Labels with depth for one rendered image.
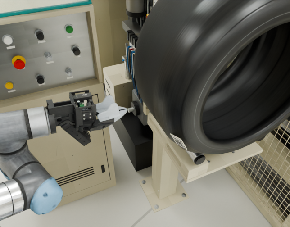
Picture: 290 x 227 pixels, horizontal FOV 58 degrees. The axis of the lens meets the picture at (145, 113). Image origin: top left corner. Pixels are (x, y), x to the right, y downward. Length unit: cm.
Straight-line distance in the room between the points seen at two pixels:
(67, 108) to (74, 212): 131
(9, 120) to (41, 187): 17
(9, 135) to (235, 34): 56
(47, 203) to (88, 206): 127
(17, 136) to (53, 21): 62
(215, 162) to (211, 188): 91
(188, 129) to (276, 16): 34
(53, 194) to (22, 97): 76
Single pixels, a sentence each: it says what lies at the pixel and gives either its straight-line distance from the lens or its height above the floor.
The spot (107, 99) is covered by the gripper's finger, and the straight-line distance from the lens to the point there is 73.
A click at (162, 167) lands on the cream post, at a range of 159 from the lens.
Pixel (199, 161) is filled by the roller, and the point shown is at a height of 90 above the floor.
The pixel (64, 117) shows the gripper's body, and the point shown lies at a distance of 69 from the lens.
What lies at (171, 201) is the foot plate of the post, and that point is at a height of 1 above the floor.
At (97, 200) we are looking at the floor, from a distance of 192.
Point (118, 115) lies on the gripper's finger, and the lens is 72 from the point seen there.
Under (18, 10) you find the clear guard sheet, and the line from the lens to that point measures 114.
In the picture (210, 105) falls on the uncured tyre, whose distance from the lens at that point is 115.
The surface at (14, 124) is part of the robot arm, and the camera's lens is 67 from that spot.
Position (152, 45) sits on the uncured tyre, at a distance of 73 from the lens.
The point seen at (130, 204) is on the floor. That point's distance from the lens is 188.
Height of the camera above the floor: 165
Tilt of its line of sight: 42 degrees down
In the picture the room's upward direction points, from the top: straight up
